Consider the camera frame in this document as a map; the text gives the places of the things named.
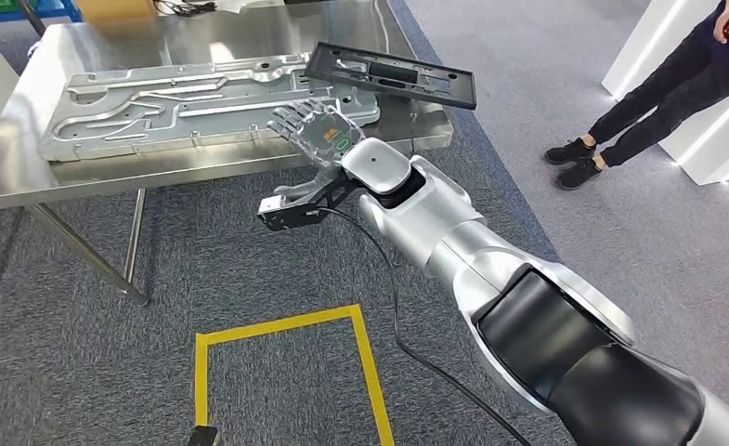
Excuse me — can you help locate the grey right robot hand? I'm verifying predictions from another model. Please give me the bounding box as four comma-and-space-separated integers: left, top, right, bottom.
267, 98, 367, 198

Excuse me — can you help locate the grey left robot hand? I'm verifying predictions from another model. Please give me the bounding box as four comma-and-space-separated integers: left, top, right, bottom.
187, 425, 219, 446

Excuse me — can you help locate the black plastic frame part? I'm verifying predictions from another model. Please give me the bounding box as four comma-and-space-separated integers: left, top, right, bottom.
303, 41, 478, 112

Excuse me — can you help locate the steel workbench table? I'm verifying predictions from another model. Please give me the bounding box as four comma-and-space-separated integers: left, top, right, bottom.
0, 0, 455, 344

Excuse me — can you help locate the person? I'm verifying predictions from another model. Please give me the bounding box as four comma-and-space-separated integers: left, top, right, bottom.
543, 0, 729, 191

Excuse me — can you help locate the white plinth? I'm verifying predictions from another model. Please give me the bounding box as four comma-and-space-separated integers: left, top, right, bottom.
602, 0, 729, 187

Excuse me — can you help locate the white paper sheet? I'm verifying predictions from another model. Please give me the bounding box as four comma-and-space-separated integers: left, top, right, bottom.
215, 0, 286, 15

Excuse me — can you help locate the stamped metal panel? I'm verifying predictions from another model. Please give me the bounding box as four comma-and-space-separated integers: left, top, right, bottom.
36, 52, 383, 164

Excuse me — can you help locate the yellow floor tape square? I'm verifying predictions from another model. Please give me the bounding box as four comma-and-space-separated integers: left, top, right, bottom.
192, 304, 397, 446

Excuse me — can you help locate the blue crate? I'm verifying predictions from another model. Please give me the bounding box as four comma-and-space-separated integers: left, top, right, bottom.
0, 0, 85, 26

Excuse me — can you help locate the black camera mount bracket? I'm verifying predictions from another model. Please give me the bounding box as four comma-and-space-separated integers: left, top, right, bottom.
257, 169, 367, 232

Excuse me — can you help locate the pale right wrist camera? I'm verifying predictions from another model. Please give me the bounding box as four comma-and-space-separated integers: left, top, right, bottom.
257, 195, 289, 216

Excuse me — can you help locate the black cable bundle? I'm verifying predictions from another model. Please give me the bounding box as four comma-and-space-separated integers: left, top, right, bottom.
151, 0, 219, 18

